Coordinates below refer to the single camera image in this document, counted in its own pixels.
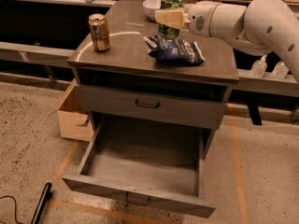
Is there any black pole on floor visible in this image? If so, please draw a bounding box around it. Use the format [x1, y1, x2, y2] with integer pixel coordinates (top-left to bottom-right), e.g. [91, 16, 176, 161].
[30, 182, 52, 224]

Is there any black drawer handle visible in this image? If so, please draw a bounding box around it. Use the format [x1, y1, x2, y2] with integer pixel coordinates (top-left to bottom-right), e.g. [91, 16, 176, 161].
[135, 99, 160, 109]
[125, 192, 150, 206]

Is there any grey metal rail shelf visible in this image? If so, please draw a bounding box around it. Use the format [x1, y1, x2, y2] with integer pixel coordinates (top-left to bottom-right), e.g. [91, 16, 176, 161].
[0, 42, 299, 98]

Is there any blue chip bag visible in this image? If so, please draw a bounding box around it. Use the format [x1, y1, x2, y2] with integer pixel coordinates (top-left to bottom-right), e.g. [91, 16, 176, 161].
[143, 35, 206, 66]

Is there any grey drawer cabinet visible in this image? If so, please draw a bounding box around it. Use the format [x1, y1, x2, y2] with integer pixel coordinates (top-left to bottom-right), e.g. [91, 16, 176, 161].
[68, 1, 239, 151]

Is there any clear sanitizer bottle left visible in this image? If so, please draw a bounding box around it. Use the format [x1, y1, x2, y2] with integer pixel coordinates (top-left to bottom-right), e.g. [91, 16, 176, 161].
[250, 55, 267, 78]

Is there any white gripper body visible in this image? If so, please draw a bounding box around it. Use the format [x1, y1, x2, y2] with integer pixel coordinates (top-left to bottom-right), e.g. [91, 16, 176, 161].
[187, 1, 219, 37]

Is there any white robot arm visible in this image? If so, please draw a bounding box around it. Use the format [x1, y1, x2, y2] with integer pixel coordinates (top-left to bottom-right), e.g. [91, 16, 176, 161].
[155, 0, 299, 82]

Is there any open grey middle drawer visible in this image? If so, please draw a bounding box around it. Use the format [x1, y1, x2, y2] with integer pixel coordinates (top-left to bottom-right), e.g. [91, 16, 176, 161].
[63, 115, 215, 217]

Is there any clear sanitizer bottle right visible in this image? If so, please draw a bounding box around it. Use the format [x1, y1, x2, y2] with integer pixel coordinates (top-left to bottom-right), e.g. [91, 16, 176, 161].
[272, 61, 289, 79]

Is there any green soda can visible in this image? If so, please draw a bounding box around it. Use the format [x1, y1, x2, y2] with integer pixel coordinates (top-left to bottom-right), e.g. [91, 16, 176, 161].
[158, 0, 185, 39]

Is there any clear sanitizer bottle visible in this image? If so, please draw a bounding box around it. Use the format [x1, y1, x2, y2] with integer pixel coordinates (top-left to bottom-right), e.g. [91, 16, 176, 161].
[272, 61, 289, 79]
[250, 55, 267, 78]

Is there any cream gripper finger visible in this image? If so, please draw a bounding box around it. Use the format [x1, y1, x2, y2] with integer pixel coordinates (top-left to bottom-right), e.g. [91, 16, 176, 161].
[155, 8, 191, 29]

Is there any black floor cable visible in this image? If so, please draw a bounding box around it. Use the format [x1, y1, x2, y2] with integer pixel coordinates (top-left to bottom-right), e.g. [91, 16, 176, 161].
[0, 195, 26, 224]

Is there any black drawer handle upper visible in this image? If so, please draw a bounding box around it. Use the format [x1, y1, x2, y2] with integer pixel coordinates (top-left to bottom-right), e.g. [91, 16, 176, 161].
[135, 99, 160, 109]

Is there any white bowl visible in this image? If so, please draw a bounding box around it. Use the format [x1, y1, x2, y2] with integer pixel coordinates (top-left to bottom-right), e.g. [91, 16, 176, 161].
[143, 0, 161, 21]

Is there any cardboard box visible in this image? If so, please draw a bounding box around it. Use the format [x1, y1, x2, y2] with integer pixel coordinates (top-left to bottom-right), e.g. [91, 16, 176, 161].
[48, 80, 94, 142]

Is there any closed grey upper drawer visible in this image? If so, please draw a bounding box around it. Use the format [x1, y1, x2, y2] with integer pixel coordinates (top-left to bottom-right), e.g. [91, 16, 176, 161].
[75, 85, 225, 129]

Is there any black drawer handle lower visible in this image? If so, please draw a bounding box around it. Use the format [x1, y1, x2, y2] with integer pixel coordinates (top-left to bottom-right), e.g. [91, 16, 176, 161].
[125, 192, 150, 206]

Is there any brown soda can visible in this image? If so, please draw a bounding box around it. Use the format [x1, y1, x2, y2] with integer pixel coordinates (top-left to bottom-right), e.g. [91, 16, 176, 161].
[88, 13, 110, 51]

